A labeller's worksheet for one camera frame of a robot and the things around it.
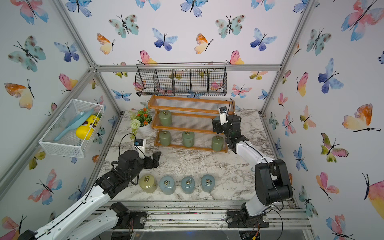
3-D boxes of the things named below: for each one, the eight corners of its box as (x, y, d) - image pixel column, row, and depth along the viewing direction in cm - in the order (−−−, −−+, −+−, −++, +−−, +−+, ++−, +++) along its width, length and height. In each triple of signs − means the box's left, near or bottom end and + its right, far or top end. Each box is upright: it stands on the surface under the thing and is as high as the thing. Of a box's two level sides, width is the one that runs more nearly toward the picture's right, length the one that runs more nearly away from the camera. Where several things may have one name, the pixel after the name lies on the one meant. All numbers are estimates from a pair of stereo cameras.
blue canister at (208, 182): (201, 192, 85) (201, 186, 78) (201, 180, 89) (201, 174, 82) (214, 192, 85) (215, 186, 78) (213, 180, 89) (214, 174, 82)
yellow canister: (143, 193, 84) (137, 187, 77) (145, 180, 89) (140, 174, 81) (155, 193, 84) (151, 187, 77) (158, 180, 89) (154, 174, 81)
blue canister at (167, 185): (161, 194, 84) (158, 189, 76) (163, 182, 88) (160, 175, 81) (175, 194, 84) (172, 189, 76) (176, 182, 88) (174, 175, 81)
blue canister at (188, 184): (182, 194, 84) (180, 189, 77) (182, 182, 88) (181, 176, 81) (195, 194, 84) (194, 189, 77) (195, 182, 88) (195, 176, 81)
